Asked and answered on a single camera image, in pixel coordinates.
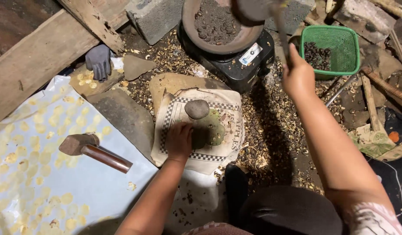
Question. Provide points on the person's left hand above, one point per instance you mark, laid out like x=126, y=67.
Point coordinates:
x=178, y=143

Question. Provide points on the person's right hand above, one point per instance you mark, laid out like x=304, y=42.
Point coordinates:
x=298, y=80

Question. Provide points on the person's left fingers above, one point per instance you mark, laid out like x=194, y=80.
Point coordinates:
x=184, y=128

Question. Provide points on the person's right fingers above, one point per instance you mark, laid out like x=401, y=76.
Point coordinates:
x=291, y=57

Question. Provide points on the round grey pounding stone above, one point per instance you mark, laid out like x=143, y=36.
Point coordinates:
x=197, y=109

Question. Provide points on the heap of dark roasted nuts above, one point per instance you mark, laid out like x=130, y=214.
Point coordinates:
x=316, y=57

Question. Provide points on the grey concrete block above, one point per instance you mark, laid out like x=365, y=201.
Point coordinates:
x=155, y=19
x=295, y=16

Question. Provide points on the checkered printed paper sheet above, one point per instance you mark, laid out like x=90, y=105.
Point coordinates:
x=220, y=153

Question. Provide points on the tan flat stone slab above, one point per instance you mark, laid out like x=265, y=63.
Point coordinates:
x=168, y=85

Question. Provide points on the black gas stove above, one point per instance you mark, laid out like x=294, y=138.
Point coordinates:
x=240, y=65

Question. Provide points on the green plastic mesh basket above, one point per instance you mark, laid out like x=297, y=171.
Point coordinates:
x=346, y=49

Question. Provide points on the thin metal rod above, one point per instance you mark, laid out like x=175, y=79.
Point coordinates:
x=341, y=90

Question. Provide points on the dark grey stone slab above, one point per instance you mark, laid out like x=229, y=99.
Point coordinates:
x=122, y=120

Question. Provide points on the scattered heap of nut husks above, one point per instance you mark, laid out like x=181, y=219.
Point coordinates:
x=272, y=130

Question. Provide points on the small triangular stone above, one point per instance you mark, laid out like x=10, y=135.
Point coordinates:
x=135, y=67

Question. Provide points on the flat grey stone block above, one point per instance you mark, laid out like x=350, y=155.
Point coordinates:
x=364, y=18

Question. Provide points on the dark sand with roasted nuts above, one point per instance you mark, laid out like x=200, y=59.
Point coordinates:
x=214, y=26

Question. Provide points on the small wooden board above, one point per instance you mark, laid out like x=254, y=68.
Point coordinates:
x=104, y=83

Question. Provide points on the thin wooden stick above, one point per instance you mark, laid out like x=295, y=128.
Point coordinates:
x=370, y=104

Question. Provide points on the white crumpled plastic scrap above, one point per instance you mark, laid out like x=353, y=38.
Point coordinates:
x=117, y=63

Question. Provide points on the brown clay roasting pan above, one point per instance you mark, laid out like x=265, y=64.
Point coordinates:
x=191, y=29

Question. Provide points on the rusty ribbed rod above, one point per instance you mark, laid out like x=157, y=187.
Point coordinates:
x=388, y=86

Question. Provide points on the white plastic sheet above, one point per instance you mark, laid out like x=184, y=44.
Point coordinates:
x=96, y=186

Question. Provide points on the grey work glove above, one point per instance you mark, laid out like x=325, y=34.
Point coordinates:
x=99, y=62

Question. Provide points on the small heap of yellow chips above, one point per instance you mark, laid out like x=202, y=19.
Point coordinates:
x=86, y=79

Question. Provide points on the crumpled green printed paper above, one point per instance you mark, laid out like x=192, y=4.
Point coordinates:
x=374, y=143

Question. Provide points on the small orange object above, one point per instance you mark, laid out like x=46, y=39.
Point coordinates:
x=394, y=136

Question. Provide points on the person's dark trousers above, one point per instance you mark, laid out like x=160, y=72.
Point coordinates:
x=285, y=209

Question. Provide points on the worn narrow wooden plank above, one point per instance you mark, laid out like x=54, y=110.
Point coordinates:
x=96, y=22

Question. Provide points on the spread of flattened yellow chips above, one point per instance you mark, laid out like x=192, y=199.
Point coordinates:
x=28, y=163

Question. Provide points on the wide wooden plank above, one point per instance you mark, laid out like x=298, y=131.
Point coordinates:
x=34, y=58

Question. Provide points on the person's patterned shirt sleeve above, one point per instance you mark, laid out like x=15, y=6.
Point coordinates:
x=374, y=220

